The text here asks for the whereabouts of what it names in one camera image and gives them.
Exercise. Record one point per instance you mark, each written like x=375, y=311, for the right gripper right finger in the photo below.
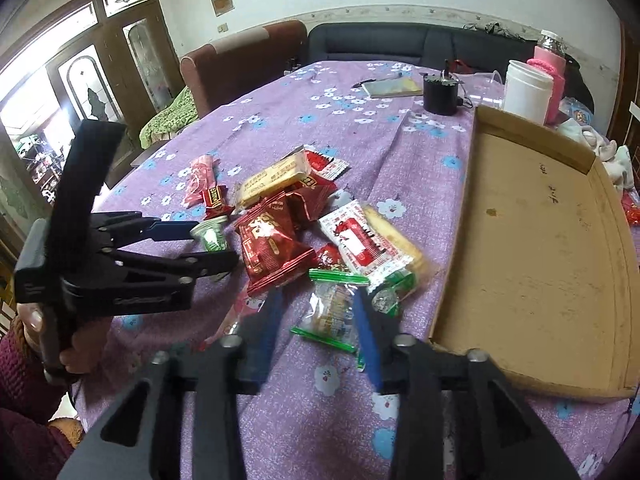
x=497, y=435

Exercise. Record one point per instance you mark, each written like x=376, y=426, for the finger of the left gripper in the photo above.
x=131, y=267
x=118, y=229

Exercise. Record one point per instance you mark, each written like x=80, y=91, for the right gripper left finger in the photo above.
x=139, y=435

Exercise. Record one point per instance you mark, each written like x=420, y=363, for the small red candy bar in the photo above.
x=216, y=202

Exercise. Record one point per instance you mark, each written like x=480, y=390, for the dark red foil snack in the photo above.
x=272, y=244

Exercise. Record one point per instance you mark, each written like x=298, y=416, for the pink snack packet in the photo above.
x=201, y=178

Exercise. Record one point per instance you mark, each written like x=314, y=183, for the clear green-edged candy packet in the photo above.
x=329, y=318

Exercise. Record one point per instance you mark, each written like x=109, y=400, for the yellow cake bar packet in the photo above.
x=272, y=179

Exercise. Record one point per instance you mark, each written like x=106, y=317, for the white red snack packet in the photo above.
x=364, y=251

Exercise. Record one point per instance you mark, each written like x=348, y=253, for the green white snack packet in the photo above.
x=210, y=233

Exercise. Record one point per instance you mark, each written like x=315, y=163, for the person's left hand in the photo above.
x=85, y=350

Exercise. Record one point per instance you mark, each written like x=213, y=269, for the maroon knitted left sleeve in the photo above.
x=34, y=444

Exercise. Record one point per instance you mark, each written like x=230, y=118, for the green patterned cushion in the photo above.
x=170, y=121

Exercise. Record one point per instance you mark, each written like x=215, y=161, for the wooden glass door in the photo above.
x=108, y=60

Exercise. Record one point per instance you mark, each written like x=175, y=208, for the shallow cardboard box tray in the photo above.
x=544, y=275

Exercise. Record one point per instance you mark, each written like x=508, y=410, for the small white red packet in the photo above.
x=326, y=166

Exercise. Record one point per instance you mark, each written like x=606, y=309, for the yellow cake packet under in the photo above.
x=418, y=270

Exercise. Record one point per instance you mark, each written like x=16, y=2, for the maroon armchair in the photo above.
x=221, y=71

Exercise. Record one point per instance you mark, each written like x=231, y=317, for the notebook on table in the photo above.
x=398, y=87

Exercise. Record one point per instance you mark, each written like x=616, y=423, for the white socks pile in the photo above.
x=615, y=158

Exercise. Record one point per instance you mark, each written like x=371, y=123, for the black cylindrical cup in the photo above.
x=441, y=92

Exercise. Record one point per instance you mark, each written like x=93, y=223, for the plastic bag with print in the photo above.
x=572, y=108

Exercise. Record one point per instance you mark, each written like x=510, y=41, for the black leather sofa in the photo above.
x=423, y=45

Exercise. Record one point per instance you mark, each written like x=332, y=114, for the white plastic jar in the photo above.
x=527, y=92

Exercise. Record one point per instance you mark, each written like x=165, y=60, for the pink sleeved thermos bottle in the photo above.
x=549, y=57

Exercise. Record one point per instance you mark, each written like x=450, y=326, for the small wall plaque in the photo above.
x=222, y=7

